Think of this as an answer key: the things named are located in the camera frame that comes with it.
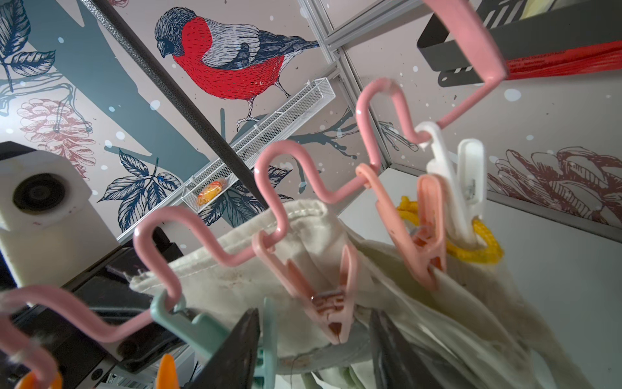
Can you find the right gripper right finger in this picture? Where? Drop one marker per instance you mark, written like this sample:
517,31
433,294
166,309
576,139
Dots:
396,365

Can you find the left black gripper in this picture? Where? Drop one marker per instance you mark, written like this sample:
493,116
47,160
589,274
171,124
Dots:
70,336

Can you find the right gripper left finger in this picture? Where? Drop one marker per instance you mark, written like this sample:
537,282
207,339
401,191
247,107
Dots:
233,364

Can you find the cream knitted glove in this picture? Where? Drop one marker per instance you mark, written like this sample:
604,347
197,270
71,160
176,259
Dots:
486,291

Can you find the green-striped leather glove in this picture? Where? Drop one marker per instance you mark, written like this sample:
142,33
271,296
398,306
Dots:
325,281

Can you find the black clothes rack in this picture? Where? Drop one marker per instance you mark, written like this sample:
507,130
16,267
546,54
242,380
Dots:
104,12

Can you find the mint green clothespin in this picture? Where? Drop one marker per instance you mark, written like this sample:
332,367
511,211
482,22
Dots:
205,335

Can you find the orange clothespin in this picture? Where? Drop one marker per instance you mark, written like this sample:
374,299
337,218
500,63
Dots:
167,376

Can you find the orange snack packet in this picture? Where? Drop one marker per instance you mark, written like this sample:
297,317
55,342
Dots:
211,191

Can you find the white clothespin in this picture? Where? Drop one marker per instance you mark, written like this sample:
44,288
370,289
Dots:
463,178

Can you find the red cassava chips bag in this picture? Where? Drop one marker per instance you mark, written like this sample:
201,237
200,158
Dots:
563,38

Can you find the dark wall basket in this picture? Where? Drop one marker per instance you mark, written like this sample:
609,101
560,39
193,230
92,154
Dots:
442,53

